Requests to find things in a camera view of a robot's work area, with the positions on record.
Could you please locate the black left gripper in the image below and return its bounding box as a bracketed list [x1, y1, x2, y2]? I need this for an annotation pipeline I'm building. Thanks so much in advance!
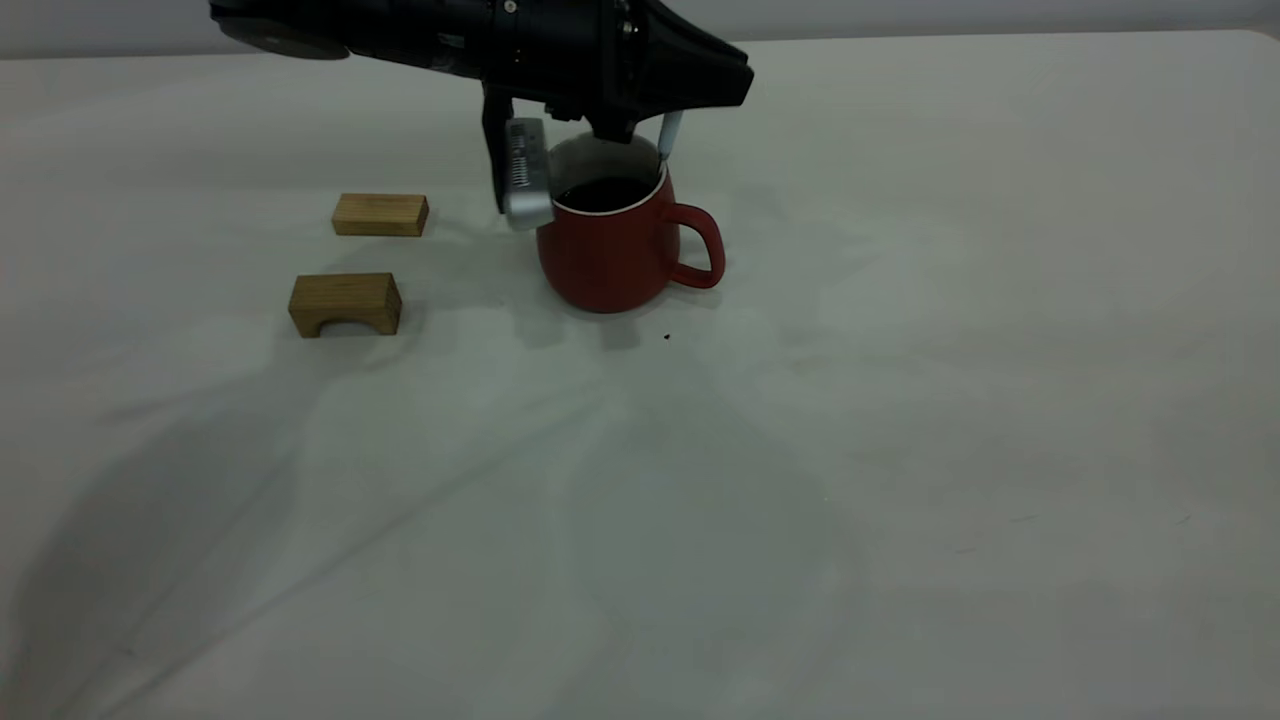
[575, 0, 755, 141]

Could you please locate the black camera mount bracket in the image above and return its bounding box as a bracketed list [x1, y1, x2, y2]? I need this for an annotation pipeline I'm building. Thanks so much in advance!
[482, 82, 517, 214]

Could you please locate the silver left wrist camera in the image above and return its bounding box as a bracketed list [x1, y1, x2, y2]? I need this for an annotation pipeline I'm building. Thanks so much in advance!
[503, 117, 555, 232]

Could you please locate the dark coffee liquid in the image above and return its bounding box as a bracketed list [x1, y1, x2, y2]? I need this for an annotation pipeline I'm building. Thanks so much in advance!
[556, 178, 656, 214]

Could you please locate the red ceramic mug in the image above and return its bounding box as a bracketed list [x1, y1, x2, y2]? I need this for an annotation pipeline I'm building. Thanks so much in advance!
[536, 131, 726, 315]

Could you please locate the arched wooden block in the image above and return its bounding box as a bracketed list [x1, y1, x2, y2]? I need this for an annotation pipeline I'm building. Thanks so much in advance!
[288, 272, 403, 339]

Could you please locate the plain rectangular wooden block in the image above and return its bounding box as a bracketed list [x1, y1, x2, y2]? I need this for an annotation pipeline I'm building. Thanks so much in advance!
[332, 193, 430, 238]

